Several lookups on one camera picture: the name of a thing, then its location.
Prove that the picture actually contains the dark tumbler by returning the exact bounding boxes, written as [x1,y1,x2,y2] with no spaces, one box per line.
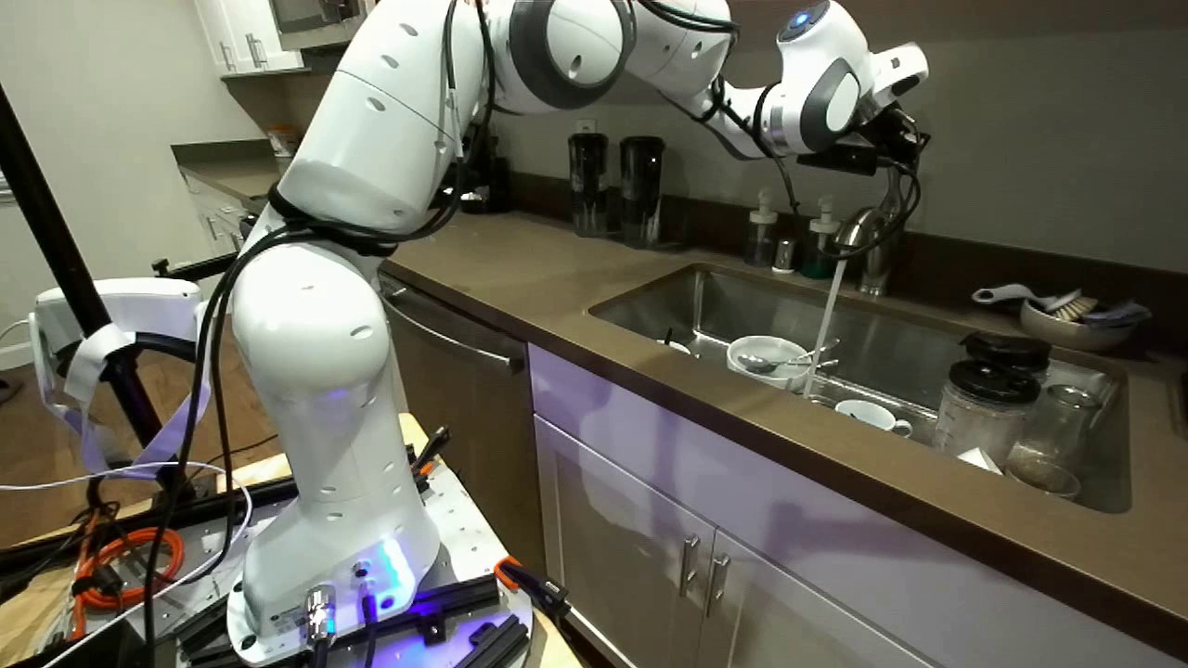
[568,132,605,236]
[619,136,665,245]

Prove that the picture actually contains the orange cable coil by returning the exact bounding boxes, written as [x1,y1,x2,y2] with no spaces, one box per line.
[67,523,192,611]

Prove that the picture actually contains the clear glass jar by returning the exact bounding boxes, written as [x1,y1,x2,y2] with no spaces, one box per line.
[1005,381,1103,496]

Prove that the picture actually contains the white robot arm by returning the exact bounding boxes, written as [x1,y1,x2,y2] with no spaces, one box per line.
[225,0,931,668]

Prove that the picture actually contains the black tripod pole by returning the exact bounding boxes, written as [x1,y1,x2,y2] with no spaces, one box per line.
[0,88,160,443]

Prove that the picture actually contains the beige sponge holder dish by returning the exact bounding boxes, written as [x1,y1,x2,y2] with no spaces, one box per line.
[1021,296,1127,354]

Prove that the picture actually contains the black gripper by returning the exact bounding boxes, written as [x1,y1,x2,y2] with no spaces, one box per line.
[808,104,928,173]

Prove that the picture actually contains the stainless steel sink basin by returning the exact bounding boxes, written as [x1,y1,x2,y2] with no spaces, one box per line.
[594,268,1131,512]

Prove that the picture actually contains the clear blender jar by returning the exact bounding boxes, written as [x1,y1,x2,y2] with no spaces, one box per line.
[937,359,1038,464]

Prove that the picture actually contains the white dish brush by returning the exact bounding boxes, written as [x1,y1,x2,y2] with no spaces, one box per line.
[969,282,1064,313]

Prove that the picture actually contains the clear soap dispenser bottle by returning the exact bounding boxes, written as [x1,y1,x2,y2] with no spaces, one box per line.
[748,197,781,268]

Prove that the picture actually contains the dark tumbler right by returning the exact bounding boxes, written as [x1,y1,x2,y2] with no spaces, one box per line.
[619,136,665,245]

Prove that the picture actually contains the blue sponge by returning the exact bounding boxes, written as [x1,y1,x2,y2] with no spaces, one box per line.
[1085,300,1150,328]

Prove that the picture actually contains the white bowl with spoons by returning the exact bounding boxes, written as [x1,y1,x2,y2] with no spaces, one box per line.
[729,335,835,391]

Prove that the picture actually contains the stainless steel kitchen tap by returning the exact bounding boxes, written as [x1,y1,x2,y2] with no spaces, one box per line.
[840,208,895,296]

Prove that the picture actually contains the dark tumbler left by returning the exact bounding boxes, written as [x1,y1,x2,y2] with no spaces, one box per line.
[568,132,605,236]

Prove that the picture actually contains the green soap dispenser bottle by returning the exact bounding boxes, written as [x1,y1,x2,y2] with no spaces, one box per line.
[801,201,840,278]

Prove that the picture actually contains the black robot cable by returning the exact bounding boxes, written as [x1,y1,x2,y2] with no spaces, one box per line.
[136,219,300,660]

